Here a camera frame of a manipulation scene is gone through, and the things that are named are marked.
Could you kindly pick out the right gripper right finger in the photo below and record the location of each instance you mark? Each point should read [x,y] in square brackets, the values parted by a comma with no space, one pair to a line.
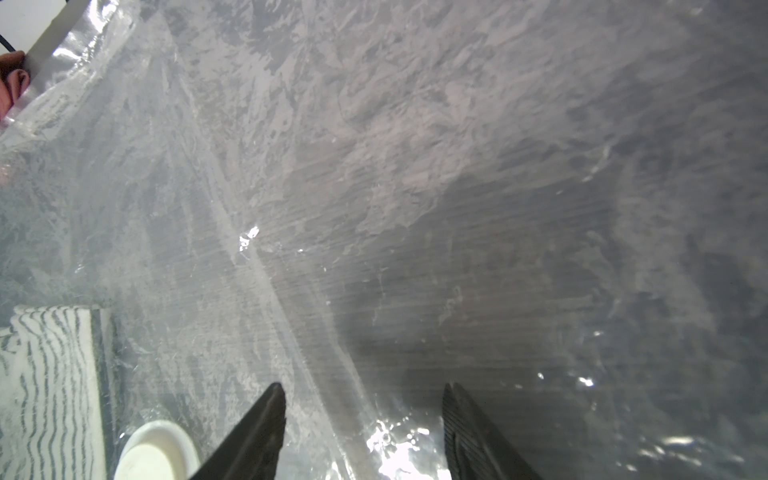
[475,448]

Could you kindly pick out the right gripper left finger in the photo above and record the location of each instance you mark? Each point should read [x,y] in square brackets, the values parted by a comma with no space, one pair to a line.
[251,450]

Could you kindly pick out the black white striped shirt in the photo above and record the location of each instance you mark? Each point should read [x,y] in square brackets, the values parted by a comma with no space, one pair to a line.
[55,419]

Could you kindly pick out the clear plastic vacuum bag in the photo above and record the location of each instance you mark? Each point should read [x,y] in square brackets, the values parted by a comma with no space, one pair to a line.
[559,205]

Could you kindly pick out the red tank top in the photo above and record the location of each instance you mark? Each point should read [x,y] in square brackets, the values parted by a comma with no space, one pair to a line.
[14,80]

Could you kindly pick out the white vacuum bag valve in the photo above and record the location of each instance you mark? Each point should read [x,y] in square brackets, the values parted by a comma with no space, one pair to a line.
[158,450]

